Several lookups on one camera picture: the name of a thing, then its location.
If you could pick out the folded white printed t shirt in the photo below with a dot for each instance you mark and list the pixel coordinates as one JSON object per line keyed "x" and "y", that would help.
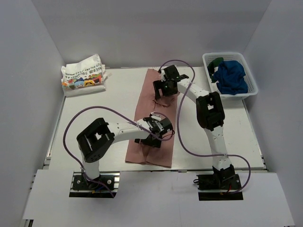
{"x": 85, "y": 77}

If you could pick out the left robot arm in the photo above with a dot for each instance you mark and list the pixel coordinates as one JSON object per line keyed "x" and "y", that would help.
{"x": 96, "y": 139}

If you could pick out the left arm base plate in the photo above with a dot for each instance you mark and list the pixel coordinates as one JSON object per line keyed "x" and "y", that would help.
{"x": 82, "y": 188}

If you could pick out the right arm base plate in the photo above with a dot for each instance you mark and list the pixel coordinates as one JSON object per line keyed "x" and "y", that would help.
{"x": 210, "y": 190}

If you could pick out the white and green t shirt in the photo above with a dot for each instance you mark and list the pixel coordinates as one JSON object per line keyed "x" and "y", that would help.
{"x": 213, "y": 67}

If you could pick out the blue t shirt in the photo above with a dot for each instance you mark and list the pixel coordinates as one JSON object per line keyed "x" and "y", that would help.
{"x": 230, "y": 78}

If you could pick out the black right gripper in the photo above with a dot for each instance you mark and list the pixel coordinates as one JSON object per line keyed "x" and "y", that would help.
{"x": 159, "y": 84}

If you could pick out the white plastic basket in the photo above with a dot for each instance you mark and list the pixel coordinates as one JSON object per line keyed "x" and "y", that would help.
{"x": 231, "y": 56}

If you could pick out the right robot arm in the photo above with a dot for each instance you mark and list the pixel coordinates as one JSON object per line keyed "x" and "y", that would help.
{"x": 209, "y": 113}

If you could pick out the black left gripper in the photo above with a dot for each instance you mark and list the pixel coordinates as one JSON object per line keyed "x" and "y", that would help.
{"x": 156, "y": 143}

